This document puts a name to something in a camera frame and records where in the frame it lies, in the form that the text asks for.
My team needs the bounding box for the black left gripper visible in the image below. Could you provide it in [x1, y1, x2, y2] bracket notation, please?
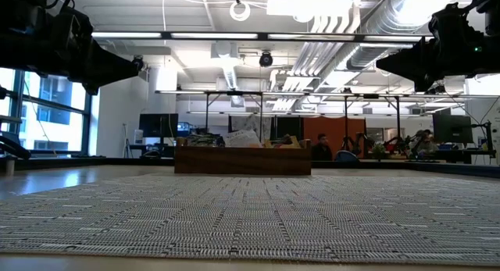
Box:
[50, 38, 138, 95]

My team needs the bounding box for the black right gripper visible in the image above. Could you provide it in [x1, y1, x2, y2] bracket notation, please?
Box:
[377, 36, 484, 93]

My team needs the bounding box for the brown orange tea packet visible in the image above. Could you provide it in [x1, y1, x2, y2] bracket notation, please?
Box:
[265, 137, 292, 148]

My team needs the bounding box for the wooden tea organizer box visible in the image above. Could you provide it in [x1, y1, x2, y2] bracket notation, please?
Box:
[174, 136, 313, 177]

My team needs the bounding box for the long LED light bar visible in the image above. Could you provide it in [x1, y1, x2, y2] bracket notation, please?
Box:
[91, 30, 430, 44]

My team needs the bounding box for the large black-framed window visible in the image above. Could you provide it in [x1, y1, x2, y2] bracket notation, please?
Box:
[0, 67, 97, 157]

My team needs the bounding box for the black computer monitor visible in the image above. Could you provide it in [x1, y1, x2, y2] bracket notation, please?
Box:
[432, 109, 473, 144]
[138, 113, 180, 138]

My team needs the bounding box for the person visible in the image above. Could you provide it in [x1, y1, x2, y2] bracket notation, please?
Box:
[311, 133, 334, 162]
[408, 129, 441, 155]

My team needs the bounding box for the small potted plant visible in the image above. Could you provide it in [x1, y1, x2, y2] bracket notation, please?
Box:
[370, 144, 388, 162]

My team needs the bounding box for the orange partition panel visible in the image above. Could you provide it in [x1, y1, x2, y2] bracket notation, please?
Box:
[302, 116, 367, 162]

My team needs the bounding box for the black background desk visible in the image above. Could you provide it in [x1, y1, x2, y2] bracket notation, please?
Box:
[433, 148, 498, 165]

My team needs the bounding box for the blue chair back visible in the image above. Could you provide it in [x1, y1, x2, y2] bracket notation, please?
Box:
[334, 149, 360, 162]

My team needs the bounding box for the black partition panel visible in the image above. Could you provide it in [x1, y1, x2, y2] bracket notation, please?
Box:
[273, 116, 305, 141]

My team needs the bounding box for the grey patterned partition panel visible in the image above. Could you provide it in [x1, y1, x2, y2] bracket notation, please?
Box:
[229, 114, 273, 137]

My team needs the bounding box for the grey woven placemat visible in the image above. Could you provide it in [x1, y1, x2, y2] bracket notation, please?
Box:
[0, 173, 500, 266]

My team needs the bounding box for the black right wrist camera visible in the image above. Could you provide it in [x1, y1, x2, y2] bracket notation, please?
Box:
[428, 3, 470, 41]

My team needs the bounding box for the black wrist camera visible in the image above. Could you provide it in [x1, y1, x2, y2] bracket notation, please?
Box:
[50, 7, 94, 44]
[428, 3, 470, 41]

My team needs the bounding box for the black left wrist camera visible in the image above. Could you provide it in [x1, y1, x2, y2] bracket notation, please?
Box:
[50, 7, 94, 44]

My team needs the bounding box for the black metal gantry frame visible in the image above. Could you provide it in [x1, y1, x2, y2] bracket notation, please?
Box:
[305, 93, 500, 157]
[155, 90, 306, 147]

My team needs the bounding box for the white ring lamp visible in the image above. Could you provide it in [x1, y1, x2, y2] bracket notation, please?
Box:
[229, 0, 252, 23]

